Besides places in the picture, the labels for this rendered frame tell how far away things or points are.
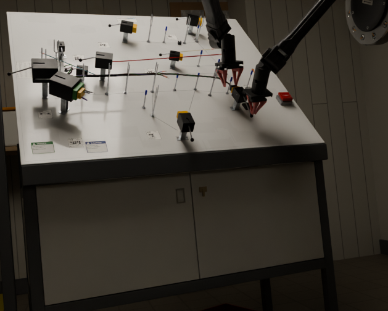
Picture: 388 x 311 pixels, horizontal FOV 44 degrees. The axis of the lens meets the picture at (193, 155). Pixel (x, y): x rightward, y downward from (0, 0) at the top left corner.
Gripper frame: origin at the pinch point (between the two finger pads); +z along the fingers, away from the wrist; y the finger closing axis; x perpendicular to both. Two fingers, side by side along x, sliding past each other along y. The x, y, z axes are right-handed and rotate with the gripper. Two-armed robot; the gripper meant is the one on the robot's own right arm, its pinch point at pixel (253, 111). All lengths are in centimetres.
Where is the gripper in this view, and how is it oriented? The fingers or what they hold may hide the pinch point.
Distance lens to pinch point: 194.8
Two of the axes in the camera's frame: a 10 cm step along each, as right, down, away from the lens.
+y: -9.0, 1.5, -4.2
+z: -1.2, 8.2, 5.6
